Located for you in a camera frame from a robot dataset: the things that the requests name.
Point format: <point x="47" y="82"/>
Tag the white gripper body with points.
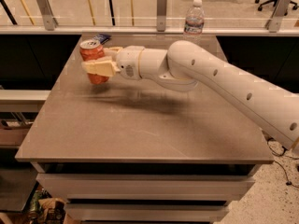
<point x="128" y="62"/>

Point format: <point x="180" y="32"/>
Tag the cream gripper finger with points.
<point x="112" y="52"/>
<point x="103" y="67"/>

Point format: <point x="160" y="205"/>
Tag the red coke can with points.
<point x="92" y="49"/>

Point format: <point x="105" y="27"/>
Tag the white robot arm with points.
<point x="184" y="65"/>

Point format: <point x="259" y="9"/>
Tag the blue rxbar blueberry wrapper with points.
<point x="102" y="38"/>

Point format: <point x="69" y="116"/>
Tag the clear plastic water bottle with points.
<point x="194" y="22"/>

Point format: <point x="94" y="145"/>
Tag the upper grey cabinet drawer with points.
<point x="147" y="187"/>

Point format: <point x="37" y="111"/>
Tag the grey cabinet drawer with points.
<point x="146" y="212"/>
<point x="147" y="187"/>

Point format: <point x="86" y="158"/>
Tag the lower grey cabinet drawer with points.
<point x="146" y="212"/>

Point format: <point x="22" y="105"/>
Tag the snack bags on floor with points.
<point x="44" y="209"/>

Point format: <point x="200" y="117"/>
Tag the left metal railing post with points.
<point x="48" y="19"/>

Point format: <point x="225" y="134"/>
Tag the metal railing post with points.
<point x="274" y="23"/>
<point x="161" y="15"/>
<point x="48" y="19"/>

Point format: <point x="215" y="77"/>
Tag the middle metal railing post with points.
<point x="161" y="15"/>

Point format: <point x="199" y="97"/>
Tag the right metal railing post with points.
<point x="274" y="23"/>

